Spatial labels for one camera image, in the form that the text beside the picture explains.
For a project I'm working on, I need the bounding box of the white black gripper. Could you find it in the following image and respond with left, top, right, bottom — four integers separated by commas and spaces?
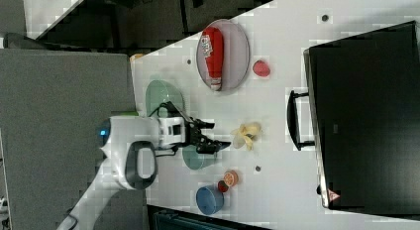
157, 117, 231, 155

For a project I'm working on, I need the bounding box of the yellow plush peeled banana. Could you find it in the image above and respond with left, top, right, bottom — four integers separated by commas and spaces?
231, 122, 262, 151

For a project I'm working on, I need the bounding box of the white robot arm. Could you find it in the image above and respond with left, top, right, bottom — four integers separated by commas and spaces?
56, 116, 230, 230

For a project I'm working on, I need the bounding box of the black toaster oven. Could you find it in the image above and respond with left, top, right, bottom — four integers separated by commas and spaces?
304, 21, 420, 220

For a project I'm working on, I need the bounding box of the teal green cup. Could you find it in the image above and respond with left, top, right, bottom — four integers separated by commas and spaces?
182, 146, 217, 171

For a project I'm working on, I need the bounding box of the orange slice toy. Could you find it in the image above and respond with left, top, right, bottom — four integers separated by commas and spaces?
224, 171, 239, 187

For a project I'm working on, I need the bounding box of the dark red small toy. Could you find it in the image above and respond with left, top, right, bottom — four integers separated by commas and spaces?
217, 180, 229, 192

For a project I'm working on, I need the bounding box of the light green bowl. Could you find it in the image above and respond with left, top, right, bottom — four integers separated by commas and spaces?
146, 80, 184, 117

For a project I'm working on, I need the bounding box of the blue cup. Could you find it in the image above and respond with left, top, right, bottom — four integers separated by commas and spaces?
195, 185, 224, 215

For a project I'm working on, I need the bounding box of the red ketchup bottle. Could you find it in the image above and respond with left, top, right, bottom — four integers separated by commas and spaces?
200, 27, 224, 90

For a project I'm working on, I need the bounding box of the red toy strawberry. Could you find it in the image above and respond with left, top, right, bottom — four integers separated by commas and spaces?
253, 60, 270, 77

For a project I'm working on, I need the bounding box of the grey round plate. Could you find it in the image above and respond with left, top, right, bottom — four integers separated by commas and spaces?
196, 20, 250, 91

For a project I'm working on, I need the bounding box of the grey fabric panel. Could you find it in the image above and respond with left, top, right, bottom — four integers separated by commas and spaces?
0, 49, 135, 230

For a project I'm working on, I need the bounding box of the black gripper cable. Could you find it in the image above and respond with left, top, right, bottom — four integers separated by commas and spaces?
148, 101, 193, 123

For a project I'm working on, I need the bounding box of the black oven door handle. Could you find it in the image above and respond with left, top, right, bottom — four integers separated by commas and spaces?
286, 90, 315, 151

